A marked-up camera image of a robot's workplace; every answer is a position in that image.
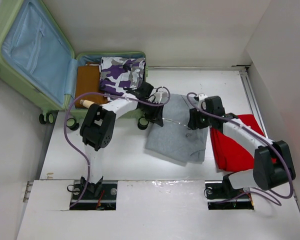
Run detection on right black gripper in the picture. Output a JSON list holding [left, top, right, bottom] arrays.
[[187, 105, 214, 130]]

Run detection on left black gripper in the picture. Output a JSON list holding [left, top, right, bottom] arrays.
[[138, 100, 163, 126]]

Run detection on grey polo shirt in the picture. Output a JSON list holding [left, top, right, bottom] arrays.
[[144, 94, 208, 164]]

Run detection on purple camouflage garment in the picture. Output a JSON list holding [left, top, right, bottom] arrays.
[[99, 56, 146, 96]]

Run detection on slim beige cosmetic tube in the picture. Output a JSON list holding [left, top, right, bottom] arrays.
[[79, 99, 95, 109]]

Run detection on brown garment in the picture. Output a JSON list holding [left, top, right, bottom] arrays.
[[74, 62, 108, 109]]

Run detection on green suitcase blue lining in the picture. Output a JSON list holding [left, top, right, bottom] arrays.
[[0, 0, 146, 124]]

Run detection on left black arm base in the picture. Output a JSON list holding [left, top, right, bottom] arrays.
[[66, 181, 118, 211]]

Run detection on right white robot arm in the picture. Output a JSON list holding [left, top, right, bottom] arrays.
[[186, 92, 296, 199]]

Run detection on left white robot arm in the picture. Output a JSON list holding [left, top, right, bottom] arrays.
[[79, 81, 170, 152]]

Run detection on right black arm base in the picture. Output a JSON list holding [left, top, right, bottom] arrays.
[[203, 180, 254, 210]]

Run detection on red folded garment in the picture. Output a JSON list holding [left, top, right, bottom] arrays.
[[210, 117, 265, 172]]

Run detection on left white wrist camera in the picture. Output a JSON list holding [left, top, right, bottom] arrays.
[[151, 91, 169, 104]]

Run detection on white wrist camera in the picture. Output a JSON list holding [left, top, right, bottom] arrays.
[[195, 93, 208, 102], [151, 91, 169, 104]]

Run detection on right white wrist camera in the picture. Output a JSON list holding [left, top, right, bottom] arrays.
[[195, 93, 208, 102]]

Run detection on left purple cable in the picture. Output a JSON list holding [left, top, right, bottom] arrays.
[[64, 86, 171, 210]]

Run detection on purple cable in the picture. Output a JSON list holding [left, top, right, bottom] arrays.
[[186, 92, 295, 207], [64, 86, 171, 210]]

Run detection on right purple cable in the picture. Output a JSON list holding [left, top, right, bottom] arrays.
[[186, 92, 295, 207]]

